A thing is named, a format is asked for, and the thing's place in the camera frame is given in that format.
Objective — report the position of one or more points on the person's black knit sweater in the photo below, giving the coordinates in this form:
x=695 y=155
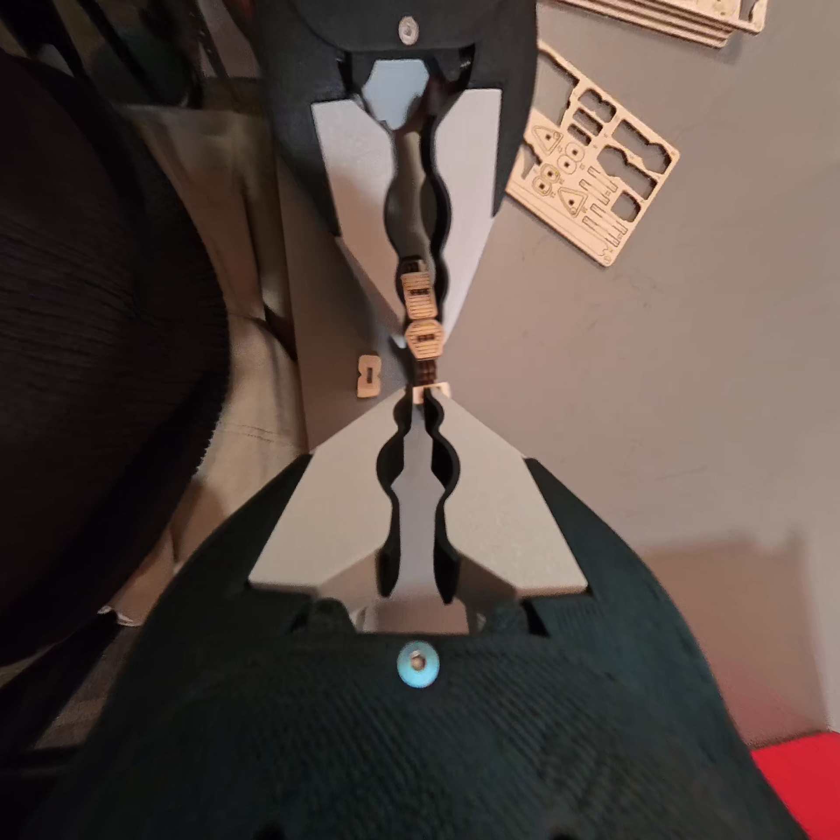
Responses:
x=98 y=328

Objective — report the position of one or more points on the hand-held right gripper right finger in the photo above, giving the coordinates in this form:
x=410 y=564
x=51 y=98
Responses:
x=505 y=525

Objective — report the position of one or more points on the person's beige trousers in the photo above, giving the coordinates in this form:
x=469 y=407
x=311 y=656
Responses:
x=253 y=394

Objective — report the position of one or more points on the wooden puzzle model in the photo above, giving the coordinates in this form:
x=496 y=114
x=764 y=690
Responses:
x=420 y=295

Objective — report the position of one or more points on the red plastic bin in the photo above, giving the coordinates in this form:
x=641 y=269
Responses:
x=800 y=787

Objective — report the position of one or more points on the small figure-eight wooden piece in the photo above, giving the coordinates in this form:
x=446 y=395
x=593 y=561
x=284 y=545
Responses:
x=441 y=390
x=363 y=387

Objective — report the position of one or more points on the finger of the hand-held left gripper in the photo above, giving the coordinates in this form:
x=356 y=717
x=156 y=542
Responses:
x=469 y=170
x=354 y=164

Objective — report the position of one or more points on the laser-cut wooden parts sheet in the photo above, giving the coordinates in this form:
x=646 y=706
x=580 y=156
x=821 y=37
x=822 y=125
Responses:
x=522 y=180

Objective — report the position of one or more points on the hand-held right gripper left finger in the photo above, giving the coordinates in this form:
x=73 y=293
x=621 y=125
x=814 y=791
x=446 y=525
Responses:
x=328 y=518

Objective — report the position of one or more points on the stack of wooden sheets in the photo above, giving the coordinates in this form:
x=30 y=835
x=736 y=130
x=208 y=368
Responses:
x=722 y=16

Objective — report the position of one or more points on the grey desk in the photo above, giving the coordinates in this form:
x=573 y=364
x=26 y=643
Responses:
x=623 y=394

